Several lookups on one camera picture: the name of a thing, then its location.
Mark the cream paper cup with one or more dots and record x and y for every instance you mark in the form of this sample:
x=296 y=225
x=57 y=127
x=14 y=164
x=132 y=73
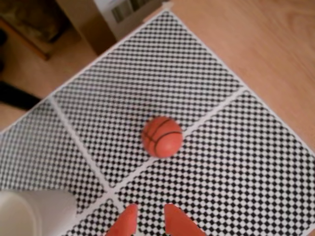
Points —
x=19 y=216

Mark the brown cardboard box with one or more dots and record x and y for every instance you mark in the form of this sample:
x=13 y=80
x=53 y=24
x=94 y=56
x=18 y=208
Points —
x=98 y=29

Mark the dark wooden furniture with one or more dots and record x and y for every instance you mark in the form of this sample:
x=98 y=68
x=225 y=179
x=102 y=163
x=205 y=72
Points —
x=32 y=24

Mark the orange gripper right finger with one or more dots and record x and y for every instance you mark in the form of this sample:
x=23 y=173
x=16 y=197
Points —
x=179 y=223

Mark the small orange basketball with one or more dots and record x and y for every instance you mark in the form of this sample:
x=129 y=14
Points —
x=165 y=142

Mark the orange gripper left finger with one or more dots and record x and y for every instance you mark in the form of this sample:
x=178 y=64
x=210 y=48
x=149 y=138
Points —
x=125 y=223

